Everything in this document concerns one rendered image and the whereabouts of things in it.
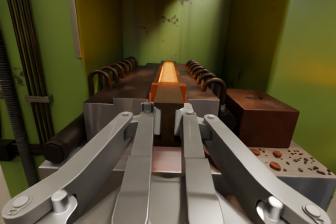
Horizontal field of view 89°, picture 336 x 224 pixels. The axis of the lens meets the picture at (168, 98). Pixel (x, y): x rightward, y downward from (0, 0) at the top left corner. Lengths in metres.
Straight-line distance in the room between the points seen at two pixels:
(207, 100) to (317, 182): 0.17
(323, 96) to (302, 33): 0.16
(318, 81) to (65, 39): 0.55
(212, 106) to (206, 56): 0.49
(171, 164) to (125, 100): 0.11
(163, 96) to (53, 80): 0.34
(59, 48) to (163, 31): 0.40
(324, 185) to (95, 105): 0.32
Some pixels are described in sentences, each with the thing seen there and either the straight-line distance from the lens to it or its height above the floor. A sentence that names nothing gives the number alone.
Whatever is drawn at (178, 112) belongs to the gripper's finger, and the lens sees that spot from 0.16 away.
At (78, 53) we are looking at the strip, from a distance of 0.42.
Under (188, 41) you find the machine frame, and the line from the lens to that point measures 0.72.
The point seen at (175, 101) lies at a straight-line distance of 0.15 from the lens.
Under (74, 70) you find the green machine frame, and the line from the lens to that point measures 0.43.
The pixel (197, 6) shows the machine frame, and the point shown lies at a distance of 0.73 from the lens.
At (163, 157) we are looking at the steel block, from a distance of 0.25.
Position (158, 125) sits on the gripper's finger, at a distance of 0.16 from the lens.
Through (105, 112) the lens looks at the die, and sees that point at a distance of 0.27.
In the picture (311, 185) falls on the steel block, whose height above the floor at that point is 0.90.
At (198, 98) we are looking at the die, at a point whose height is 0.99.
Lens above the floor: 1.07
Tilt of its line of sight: 18 degrees down
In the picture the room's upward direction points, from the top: 2 degrees clockwise
